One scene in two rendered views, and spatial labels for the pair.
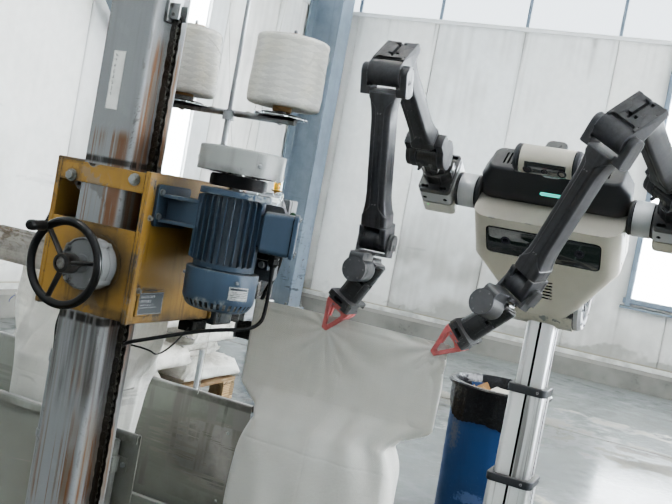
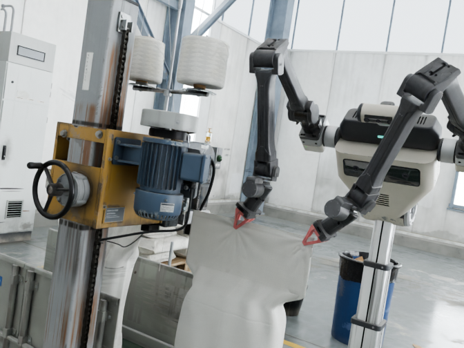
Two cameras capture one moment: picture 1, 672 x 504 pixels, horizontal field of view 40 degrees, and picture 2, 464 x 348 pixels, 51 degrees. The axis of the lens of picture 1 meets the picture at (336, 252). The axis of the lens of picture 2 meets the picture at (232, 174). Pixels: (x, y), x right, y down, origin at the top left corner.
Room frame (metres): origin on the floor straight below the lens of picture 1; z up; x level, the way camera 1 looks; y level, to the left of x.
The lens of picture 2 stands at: (0.40, -0.18, 1.34)
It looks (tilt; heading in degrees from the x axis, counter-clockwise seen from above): 3 degrees down; 7
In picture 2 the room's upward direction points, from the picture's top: 8 degrees clockwise
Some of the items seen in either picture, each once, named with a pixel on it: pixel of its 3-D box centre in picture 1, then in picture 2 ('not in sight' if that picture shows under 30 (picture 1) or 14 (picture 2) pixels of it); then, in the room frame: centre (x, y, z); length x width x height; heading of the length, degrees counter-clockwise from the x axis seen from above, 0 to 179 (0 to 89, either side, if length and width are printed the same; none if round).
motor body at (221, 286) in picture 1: (226, 250); (161, 178); (1.91, 0.22, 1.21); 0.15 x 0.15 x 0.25
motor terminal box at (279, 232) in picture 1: (279, 240); (195, 170); (1.92, 0.12, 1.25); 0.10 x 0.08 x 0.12; 1
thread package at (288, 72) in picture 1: (288, 73); (202, 63); (2.05, 0.17, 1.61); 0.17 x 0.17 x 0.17
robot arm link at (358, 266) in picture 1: (367, 256); (259, 180); (2.10, -0.07, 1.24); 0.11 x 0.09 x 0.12; 156
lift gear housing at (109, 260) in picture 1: (87, 262); (72, 188); (1.86, 0.49, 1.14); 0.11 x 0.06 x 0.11; 66
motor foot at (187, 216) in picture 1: (188, 210); (137, 153); (1.92, 0.32, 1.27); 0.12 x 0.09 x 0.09; 156
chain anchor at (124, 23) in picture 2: (178, 9); (126, 23); (1.92, 0.41, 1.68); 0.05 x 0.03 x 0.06; 156
